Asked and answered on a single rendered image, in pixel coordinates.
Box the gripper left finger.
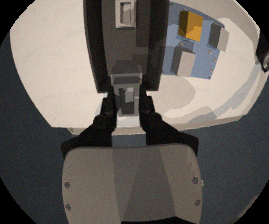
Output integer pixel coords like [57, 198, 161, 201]
[61, 86, 117, 160]

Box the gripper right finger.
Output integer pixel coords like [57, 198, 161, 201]
[138, 85, 199, 157]

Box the orange rectangular block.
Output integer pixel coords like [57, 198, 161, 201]
[178, 11, 203, 41]

